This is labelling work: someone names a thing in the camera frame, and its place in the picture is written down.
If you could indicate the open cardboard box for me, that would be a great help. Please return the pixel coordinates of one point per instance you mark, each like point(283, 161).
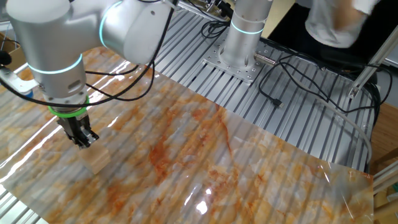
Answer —
point(14, 59)

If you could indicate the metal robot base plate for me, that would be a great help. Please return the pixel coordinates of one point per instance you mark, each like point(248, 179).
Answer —
point(245, 74)

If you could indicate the diagonal aluminium strut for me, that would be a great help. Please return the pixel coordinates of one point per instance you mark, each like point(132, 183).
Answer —
point(370, 65)

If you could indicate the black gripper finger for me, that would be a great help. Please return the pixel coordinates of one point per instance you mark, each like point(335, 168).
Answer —
point(75, 140)
point(90, 138)

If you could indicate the light wooden block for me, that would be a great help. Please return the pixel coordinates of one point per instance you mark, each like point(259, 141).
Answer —
point(96, 160)

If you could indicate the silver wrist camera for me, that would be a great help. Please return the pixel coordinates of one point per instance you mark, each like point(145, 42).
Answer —
point(15, 81)

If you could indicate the orange marble pattern mat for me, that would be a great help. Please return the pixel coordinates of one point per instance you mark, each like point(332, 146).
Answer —
point(202, 161)

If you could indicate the aluminium frame profile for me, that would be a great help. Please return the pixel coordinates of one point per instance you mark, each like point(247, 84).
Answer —
point(385, 177)

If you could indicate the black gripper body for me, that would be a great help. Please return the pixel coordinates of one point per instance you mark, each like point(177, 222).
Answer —
point(74, 124)

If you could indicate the person in white shirt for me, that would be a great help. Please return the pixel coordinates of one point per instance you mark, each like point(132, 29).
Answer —
point(329, 25)

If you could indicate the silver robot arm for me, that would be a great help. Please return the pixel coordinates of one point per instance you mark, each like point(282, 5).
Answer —
point(56, 37)

